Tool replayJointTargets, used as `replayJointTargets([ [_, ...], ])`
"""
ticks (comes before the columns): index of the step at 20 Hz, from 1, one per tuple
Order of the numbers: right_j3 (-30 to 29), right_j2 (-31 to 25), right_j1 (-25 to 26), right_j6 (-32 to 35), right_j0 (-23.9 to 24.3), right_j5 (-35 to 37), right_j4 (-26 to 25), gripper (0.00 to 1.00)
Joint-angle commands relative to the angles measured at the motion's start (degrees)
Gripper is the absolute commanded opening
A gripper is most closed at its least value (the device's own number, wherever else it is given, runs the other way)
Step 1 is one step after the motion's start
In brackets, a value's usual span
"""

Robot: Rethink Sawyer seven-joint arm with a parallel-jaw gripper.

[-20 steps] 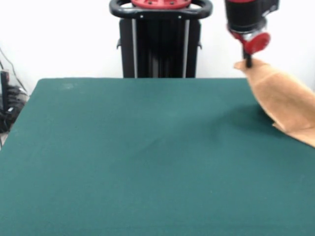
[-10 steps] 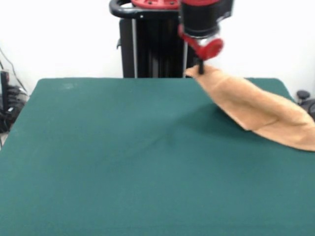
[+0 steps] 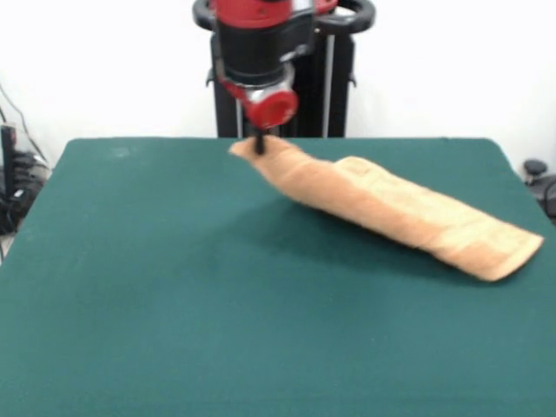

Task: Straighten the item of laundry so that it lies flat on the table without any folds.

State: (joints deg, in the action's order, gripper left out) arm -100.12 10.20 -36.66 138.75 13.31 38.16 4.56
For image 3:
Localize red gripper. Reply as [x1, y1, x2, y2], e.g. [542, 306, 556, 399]
[223, 80, 300, 156]

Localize thin grey wall cable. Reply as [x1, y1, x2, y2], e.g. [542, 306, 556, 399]
[0, 82, 47, 164]

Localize tan terry cloth towel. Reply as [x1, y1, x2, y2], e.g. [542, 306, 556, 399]
[228, 137, 545, 282]

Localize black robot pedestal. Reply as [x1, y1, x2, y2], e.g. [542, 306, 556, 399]
[193, 0, 374, 139]

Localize black cable bundle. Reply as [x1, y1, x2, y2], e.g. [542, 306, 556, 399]
[0, 149, 52, 235]

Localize black power strip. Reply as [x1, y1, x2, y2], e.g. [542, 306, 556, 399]
[0, 124, 18, 196]

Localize dark green table cloth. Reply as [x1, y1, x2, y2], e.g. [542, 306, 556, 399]
[0, 137, 556, 417]

